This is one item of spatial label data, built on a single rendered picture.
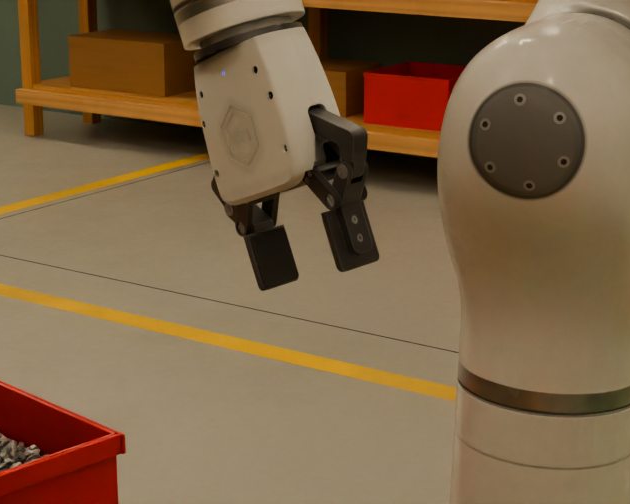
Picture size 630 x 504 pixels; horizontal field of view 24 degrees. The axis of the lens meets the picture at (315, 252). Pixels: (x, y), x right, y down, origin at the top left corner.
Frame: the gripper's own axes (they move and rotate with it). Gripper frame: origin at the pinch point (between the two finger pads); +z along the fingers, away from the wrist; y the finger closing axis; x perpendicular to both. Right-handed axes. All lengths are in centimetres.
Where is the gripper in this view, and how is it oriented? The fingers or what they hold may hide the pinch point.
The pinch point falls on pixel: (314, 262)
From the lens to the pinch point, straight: 97.0
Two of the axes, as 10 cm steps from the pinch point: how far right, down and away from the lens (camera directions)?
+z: 2.9, 9.6, 0.2
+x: 7.7, -2.5, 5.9
